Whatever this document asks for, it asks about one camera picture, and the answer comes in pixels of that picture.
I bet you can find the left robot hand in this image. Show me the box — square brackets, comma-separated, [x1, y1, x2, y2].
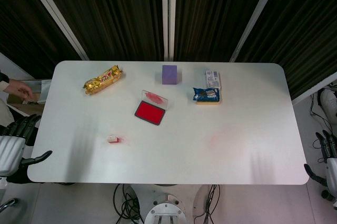
[0, 114, 53, 177]

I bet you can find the bystander bare hand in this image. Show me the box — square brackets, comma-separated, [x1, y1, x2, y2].
[7, 79, 34, 99]

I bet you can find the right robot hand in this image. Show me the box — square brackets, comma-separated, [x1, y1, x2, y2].
[304, 130, 337, 201]

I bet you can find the round robot base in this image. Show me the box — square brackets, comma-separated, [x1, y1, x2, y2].
[123, 184, 219, 224]

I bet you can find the grey plastic bag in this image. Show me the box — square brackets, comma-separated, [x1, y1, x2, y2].
[20, 79, 51, 104]

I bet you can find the cardboard box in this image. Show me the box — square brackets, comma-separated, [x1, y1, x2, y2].
[6, 92, 45, 116]

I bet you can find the black caster wheel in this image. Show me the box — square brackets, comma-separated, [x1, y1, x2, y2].
[321, 189, 335, 201]

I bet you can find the chrome bar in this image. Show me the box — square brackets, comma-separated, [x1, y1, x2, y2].
[0, 198, 19, 213]

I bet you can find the black curtain panel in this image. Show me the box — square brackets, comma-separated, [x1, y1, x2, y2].
[35, 0, 169, 61]
[0, 0, 83, 79]
[173, 0, 274, 62]
[235, 0, 337, 101]

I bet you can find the white sneaker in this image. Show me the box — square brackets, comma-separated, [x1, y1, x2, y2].
[319, 89, 337, 120]

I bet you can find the gold snack packet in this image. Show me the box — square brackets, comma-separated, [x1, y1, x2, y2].
[83, 65, 123, 95]

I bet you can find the red ink pad clear lid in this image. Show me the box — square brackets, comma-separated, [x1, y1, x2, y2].
[134, 89, 169, 126]

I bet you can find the blue cookie packet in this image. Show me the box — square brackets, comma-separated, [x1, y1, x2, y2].
[192, 87, 221, 102]

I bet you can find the white printed packet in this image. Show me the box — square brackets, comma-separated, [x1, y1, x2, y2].
[204, 70, 221, 89]

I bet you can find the purple box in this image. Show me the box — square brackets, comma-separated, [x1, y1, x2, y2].
[161, 65, 182, 85]

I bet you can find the black floor cable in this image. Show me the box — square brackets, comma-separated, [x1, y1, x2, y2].
[310, 94, 334, 164]

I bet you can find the white partition post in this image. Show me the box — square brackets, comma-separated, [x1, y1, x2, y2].
[161, 0, 177, 61]
[229, 0, 285, 63]
[21, 0, 89, 61]

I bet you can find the black cable bundle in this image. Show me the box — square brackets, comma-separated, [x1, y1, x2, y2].
[113, 184, 144, 224]
[193, 184, 221, 224]

